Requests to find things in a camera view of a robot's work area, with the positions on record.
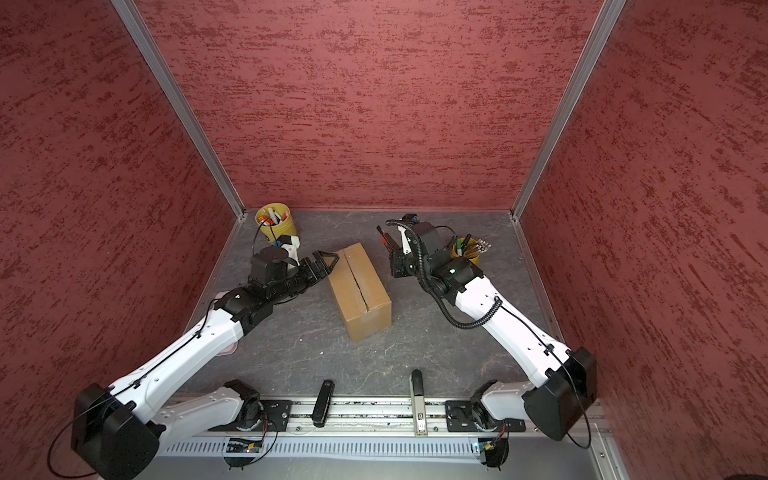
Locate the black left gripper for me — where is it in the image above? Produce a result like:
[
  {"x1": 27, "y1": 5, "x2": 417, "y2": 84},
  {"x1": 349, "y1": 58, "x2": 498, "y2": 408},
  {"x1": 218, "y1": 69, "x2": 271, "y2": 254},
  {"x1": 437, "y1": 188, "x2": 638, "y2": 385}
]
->
[{"x1": 270, "y1": 251, "x2": 340, "y2": 303}]

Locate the brown cardboard express box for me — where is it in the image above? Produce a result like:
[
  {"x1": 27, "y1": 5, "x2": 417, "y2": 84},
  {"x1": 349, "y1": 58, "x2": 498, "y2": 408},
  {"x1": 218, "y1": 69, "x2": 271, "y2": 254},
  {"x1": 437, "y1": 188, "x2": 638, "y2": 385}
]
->
[{"x1": 329, "y1": 243, "x2": 392, "y2": 343}]

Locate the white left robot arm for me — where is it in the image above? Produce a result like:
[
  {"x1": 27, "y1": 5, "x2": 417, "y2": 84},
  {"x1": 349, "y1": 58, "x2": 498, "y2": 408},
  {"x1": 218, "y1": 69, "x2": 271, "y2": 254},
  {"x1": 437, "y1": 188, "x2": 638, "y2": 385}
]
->
[{"x1": 71, "y1": 246, "x2": 339, "y2": 479}]

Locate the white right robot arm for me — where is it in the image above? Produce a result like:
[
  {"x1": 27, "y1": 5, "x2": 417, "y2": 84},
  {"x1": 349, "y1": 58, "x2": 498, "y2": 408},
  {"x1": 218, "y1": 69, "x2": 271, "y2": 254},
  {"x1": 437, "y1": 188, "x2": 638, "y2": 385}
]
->
[{"x1": 382, "y1": 214, "x2": 597, "y2": 441}]

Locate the yellow-green pen holder cup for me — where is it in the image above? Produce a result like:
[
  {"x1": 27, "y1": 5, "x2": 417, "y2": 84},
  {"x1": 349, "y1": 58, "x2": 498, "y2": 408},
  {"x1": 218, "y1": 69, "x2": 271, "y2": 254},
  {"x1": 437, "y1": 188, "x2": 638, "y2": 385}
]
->
[{"x1": 254, "y1": 203, "x2": 298, "y2": 243}]

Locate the yellow pencil cup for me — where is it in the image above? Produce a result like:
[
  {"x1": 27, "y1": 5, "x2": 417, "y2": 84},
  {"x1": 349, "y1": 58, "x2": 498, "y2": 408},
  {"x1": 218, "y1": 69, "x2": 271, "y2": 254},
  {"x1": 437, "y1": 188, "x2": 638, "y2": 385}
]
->
[{"x1": 451, "y1": 237, "x2": 481, "y2": 264}]

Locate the coloured pencils bundle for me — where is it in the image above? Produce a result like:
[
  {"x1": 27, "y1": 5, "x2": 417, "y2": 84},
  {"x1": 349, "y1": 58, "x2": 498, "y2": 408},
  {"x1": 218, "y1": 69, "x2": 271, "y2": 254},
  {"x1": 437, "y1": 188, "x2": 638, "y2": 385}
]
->
[{"x1": 469, "y1": 239, "x2": 491, "y2": 255}]

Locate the pink flat case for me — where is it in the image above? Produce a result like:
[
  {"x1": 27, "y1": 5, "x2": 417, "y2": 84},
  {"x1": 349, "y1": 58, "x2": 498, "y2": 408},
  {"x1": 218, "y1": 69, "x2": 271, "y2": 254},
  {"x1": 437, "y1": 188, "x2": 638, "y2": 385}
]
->
[{"x1": 215, "y1": 290, "x2": 240, "y2": 357}]

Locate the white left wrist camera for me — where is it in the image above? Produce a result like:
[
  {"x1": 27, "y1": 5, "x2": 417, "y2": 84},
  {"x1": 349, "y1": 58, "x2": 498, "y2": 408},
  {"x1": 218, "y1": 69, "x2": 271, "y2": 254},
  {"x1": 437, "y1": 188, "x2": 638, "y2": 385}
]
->
[{"x1": 275, "y1": 235, "x2": 300, "y2": 262}]

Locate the black handle on rail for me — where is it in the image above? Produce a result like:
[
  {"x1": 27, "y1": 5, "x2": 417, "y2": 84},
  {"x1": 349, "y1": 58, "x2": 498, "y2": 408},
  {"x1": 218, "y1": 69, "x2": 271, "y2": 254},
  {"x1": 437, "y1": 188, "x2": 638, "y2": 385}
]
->
[{"x1": 311, "y1": 379, "x2": 335, "y2": 428}]

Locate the silver latch with black handle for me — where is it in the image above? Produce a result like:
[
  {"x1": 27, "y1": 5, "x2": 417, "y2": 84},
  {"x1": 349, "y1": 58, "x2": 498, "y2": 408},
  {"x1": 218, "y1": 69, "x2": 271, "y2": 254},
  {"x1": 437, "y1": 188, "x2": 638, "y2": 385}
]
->
[{"x1": 410, "y1": 369, "x2": 428, "y2": 437}]

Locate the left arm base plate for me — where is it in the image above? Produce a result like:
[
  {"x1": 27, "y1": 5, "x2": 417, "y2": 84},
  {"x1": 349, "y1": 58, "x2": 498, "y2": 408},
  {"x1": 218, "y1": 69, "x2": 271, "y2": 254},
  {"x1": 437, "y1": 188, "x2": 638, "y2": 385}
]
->
[{"x1": 209, "y1": 399, "x2": 294, "y2": 434}]

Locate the aluminium front rail frame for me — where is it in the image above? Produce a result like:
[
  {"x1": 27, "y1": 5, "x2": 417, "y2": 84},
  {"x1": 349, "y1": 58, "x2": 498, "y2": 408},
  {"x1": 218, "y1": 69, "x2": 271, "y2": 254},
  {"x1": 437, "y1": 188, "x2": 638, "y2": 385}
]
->
[{"x1": 98, "y1": 392, "x2": 631, "y2": 480}]

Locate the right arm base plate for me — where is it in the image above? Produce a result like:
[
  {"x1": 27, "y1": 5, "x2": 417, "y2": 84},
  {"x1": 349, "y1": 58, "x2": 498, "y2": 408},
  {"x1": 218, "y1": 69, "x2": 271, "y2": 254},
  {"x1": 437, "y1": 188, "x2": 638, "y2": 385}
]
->
[{"x1": 444, "y1": 400, "x2": 526, "y2": 434}]

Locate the left circuit board with wires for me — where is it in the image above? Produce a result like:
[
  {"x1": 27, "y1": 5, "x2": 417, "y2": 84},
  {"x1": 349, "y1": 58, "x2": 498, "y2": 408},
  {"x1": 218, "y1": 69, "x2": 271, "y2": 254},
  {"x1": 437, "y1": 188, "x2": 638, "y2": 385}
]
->
[{"x1": 223, "y1": 438, "x2": 264, "y2": 469}]

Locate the circuit board with wires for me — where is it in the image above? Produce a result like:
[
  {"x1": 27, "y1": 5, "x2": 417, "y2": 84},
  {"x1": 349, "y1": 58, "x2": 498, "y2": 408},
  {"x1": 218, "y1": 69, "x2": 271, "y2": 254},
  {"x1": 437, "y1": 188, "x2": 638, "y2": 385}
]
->
[
  {"x1": 477, "y1": 438, "x2": 509, "y2": 469},
  {"x1": 223, "y1": 438, "x2": 264, "y2": 469}
]

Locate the right circuit board with wires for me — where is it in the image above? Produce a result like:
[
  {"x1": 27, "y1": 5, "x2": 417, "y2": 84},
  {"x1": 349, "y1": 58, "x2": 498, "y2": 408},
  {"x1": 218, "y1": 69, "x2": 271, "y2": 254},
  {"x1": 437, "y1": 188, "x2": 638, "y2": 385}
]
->
[{"x1": 477, "y1": 438, "x2": 509, "y2": 469}]

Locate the aluminium corner post left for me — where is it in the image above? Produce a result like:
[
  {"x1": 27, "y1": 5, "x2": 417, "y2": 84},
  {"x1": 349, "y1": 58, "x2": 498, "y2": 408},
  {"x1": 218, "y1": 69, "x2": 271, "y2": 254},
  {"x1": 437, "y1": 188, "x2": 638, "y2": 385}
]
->
[{"x1": 111, "y1": 0, "x2": 247, "y2": 222}]

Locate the aluminium corner post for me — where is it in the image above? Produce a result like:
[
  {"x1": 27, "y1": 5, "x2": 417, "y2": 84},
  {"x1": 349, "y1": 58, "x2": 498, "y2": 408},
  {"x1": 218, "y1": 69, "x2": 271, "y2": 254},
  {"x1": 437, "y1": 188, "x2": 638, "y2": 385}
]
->
[
  {"x1": 511, "y1": 0, "x2": 626, "y2": 222},
  {"x1": 111, "y1": 0, "x2": 247, "y2": 222}
]

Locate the aluminium corner post right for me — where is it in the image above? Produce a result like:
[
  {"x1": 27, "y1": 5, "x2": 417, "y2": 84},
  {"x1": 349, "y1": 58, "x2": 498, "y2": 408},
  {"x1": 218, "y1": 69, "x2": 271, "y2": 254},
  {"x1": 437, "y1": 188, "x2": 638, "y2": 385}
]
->
[{"x1": 511, "y1": 0, "x2": 626, "y2": 222}]

